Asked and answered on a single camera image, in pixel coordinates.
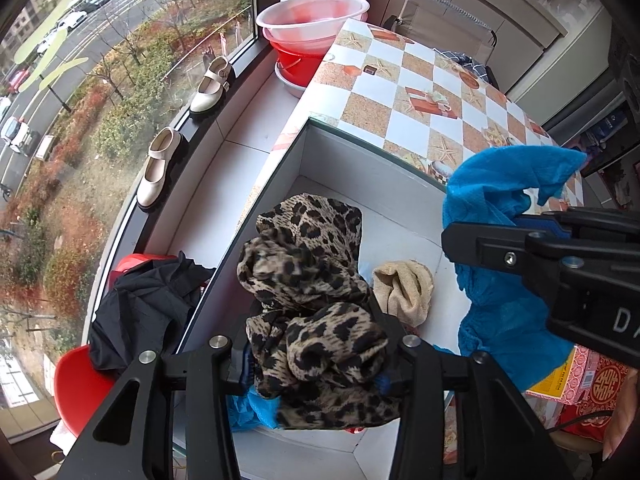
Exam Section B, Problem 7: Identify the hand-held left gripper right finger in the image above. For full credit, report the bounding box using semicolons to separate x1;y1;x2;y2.
367;290;576;480

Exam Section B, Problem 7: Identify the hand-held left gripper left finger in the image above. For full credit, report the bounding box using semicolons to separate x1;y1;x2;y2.
55;332;251;480

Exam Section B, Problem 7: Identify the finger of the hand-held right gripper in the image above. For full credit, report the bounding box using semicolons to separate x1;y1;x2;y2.
515;206;640;242
441;221;588;307

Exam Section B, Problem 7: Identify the grey storage box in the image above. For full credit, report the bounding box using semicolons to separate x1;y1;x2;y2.
172;117;501;480

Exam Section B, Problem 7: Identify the leopard print scarf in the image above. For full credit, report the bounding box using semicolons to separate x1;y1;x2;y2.
236;194;403;431

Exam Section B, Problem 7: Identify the person's right hand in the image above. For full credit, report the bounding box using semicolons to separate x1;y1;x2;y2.
602;375;640;463

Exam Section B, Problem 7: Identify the red patterned cardboard box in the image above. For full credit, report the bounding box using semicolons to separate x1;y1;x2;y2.
525;345;628;408

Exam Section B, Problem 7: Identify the beige sock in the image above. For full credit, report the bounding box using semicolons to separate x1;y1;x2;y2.
372;259;435;328

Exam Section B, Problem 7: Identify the black cloth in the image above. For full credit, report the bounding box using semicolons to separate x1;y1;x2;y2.
89;251;216;373

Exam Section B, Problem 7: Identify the red plastic chair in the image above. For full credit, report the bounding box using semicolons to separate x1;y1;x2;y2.
54;254;181;438

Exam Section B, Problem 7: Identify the red embroidered cushion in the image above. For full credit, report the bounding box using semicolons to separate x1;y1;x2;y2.
557;402;618;443

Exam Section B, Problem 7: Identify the dark checked cloth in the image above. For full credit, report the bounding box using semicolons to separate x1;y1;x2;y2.
435;49;501;88

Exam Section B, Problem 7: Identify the white cabinet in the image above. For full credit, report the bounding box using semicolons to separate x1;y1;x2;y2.
400;0;616;106

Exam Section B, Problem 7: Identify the white basin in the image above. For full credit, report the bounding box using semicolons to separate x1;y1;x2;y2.
274;62;313;100

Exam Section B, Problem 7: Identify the red plastic basin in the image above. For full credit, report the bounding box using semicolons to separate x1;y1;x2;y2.
272;42;331;86

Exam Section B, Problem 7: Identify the white parked car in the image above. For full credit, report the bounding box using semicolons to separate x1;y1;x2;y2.
0;117;40;157

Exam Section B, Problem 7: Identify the pink translucent basin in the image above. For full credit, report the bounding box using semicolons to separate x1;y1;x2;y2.
256;0;371;43

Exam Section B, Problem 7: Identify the green window sticker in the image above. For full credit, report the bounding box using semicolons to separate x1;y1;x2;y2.
14;27;90;92

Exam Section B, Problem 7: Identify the black cable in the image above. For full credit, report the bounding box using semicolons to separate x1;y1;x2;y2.
547;409;616;436

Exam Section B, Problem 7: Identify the beige strap shoe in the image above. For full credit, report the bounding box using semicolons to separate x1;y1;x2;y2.
189;56;236;121
136;127;188;211

